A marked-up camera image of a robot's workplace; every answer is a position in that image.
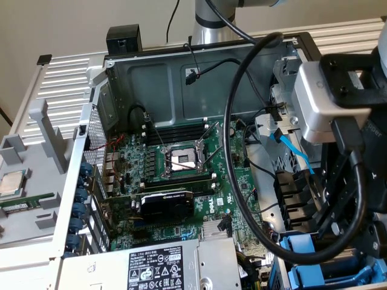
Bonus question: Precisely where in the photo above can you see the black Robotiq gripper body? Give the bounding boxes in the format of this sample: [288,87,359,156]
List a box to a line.
[359,113,387,214]

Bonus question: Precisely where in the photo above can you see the hard disk with blue carrier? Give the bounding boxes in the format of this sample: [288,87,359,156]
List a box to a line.
[279,232,368,271]

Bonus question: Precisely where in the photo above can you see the empty blue disk carrier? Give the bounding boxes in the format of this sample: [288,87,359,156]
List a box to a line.
[287,256,383,288]

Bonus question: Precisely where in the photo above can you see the black plastic shroud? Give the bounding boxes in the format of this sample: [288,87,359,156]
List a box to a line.
[273,169,323,233]

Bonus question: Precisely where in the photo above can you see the metal optical drive cage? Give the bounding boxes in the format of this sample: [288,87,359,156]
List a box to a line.
[268,56,323,166]

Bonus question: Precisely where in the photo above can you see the blue drive caddies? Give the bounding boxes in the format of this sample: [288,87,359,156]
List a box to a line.
[272,219,387,290]

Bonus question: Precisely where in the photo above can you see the green Dell motherboard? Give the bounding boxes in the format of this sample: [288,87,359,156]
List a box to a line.
[101,116,275,260]

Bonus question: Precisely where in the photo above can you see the metal socket cover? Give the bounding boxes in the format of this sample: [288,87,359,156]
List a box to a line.
[199,120,226,169]

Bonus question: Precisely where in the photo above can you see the black RAM slot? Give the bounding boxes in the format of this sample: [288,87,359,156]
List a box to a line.
[143,129,209,140]
[141,172,217,182]
[193,184,218,196]
[145,134,208,145]
[141,122,209,132]
[142,126,209,137]
[141,175,217,184]

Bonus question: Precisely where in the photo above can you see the silver finned heat sink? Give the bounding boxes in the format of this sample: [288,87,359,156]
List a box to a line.
[201,222,233,240]

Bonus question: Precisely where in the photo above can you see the thin metal locking lever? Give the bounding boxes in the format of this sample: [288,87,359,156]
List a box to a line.
[144,112,166,149]
[165,159,197,170]

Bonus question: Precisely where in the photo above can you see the green RAM stick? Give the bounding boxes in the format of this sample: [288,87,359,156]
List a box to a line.
[141,178,216,192]
[0,193,58,214]

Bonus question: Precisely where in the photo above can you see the silver CPU socket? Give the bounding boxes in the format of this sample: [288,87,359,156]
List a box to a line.
[160,141,209,178]

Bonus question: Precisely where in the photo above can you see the black Nvidia graphics card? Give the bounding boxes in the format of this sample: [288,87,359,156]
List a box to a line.
[101,188,195,226]

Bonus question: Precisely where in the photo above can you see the open grey PC case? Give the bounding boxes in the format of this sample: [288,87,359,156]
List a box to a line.
[50,31,387,290]

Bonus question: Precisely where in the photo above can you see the grey power supply unit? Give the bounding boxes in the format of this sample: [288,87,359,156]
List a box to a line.
[59,237,242,290]

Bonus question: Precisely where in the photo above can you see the black box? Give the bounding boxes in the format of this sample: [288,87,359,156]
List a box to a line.
[106,24,143,56]

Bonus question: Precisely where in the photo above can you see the grey parts rack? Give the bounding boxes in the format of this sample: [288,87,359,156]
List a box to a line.
[0,98,79,247]

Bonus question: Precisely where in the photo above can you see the silver CPU chip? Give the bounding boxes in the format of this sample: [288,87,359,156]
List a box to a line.
[0,170,27,199]

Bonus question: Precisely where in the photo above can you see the blue SATA wire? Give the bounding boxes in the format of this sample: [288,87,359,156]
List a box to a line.
[272,128,315,175]

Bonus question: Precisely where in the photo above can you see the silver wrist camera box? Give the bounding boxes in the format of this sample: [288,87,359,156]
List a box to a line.
[292,61,372,145]

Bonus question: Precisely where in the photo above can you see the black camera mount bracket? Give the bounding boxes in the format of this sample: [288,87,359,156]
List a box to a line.
[319,45,387,108]

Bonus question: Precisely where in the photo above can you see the yellow black wire bundle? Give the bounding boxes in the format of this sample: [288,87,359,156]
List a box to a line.
[235,249,275,290]

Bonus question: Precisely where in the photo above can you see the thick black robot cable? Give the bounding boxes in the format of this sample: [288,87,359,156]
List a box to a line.
[205,0,369,263]

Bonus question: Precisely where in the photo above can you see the thin black red-tipped wire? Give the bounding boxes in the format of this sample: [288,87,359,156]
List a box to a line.
[183,35,202,79]

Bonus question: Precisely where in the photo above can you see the black SATA wire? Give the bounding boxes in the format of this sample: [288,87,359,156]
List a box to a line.
[184,57,287,121]

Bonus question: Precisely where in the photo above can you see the black looped wire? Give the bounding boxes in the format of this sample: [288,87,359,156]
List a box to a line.
[128,104,152,134]

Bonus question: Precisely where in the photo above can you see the thin black cable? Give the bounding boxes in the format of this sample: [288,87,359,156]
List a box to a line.
[166,0,180,43]

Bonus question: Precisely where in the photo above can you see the thin red wire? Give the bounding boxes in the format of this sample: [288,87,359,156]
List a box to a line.
[89,135,125,185]

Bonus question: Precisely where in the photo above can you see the dark floor cable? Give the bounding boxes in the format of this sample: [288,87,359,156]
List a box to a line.
[0,105,13,127]

